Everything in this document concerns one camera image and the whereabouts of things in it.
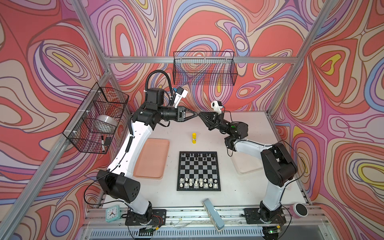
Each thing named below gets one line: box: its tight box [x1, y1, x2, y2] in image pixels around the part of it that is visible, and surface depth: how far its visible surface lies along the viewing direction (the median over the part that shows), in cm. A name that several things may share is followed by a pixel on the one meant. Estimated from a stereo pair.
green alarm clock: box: [105, 205, 121, 223], surface depth 74 cm
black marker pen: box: [101, 135, 106, 153], surface depth 74 cm
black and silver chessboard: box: [176, 151, 222, 192], surface depth 88 cm
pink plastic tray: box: [133, 138, 170, 179], surface depth 95 cm
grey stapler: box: [202, 198, 225, 232], surface depth 74 cm
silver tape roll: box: [93, 114, 118, 130], surface depth 73 cm
